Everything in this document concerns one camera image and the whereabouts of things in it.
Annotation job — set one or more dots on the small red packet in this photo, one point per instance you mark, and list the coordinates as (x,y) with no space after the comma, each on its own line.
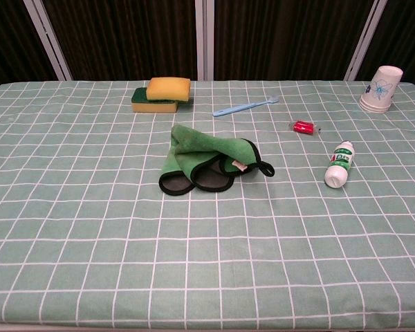
(302,127)

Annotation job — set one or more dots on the dark ribbed partition panel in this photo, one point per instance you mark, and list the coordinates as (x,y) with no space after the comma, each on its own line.
(280,38)
(7,41)
(408,31)
(124,38)

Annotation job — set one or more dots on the white partition frame post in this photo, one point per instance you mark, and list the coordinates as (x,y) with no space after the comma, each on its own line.
(52,45)
(204,41)
(363,45)

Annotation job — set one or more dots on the light blue toothbrush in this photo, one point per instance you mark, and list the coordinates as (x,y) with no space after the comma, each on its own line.
(235,108)

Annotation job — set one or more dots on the white bottle with green label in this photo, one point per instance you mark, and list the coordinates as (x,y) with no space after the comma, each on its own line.
(337,173)

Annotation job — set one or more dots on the green cloth black trim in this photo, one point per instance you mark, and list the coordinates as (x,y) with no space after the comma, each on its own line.
(193,145)

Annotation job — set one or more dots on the green checked tablecloth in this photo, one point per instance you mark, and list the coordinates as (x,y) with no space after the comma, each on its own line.
(207,259)

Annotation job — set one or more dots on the yellow sponge with green pad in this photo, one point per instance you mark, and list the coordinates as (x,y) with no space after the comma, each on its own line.
(152,107)

